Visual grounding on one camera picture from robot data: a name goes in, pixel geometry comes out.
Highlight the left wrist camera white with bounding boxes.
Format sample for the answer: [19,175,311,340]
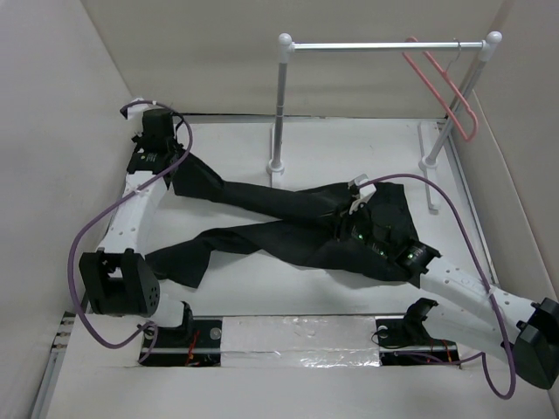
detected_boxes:
[119,98,153,120]

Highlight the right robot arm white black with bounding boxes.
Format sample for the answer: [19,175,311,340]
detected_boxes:
[335,203,558,389]

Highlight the silver foil tape strip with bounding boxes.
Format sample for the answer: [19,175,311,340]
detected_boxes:
[220,315,381,368]

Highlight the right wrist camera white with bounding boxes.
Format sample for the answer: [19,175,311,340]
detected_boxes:
[348,174,376,215]

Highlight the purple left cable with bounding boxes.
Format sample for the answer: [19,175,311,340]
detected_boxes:
[69,100,196,350]

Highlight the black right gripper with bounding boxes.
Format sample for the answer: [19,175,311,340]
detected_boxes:
[317,196,391,259]

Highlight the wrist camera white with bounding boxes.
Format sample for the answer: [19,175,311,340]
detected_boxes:
[119,98,153,120]
[348,174,376,215]

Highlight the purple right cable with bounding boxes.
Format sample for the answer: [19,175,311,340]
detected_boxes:
[355,173,519,401]

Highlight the black trousers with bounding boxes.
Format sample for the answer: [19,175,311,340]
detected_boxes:
[146,155,418,288]

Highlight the white metal clothes rack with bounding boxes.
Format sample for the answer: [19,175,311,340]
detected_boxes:
[266,31,504,215]

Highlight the purple cable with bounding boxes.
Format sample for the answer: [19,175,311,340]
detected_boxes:
[355,173,519,401]
[69,100,196,350]

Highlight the pink plastic hanger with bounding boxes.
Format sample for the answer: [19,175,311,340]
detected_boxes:
[402,36,480,143]

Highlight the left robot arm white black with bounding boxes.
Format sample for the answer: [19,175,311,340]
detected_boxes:
[79,102,195,347]

